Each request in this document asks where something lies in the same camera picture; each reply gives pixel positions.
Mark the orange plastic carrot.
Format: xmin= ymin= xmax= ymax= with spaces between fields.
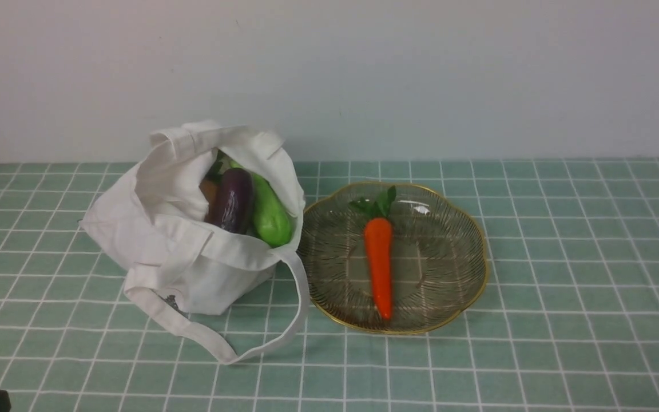
xmin=350 ymin=185 xmax=396 ymax=321

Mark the white cloth tote bag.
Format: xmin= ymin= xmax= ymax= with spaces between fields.
xmin=80 ymin=120 xmax=309 ymax=365

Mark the green plastic pepper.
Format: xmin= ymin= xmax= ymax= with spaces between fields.
xmin=229 ymin=161 xmax=293 ymax=248

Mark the purple plastic eggplant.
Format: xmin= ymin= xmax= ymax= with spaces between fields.
xmin=205 ymin=167 xmax=255 ymax=235

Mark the clear gold-rimmed glass plate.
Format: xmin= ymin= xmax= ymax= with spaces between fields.
xmin=298 ymin=181 xmax=491 ymax=335

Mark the brown plastic potato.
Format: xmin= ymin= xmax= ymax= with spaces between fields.
xmin=199 ymin=179 xmax=218 ymax=208

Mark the green checkered tablecloth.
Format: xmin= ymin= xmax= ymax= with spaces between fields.
xmin=0 ymin=159 xmax=659 ymax=411

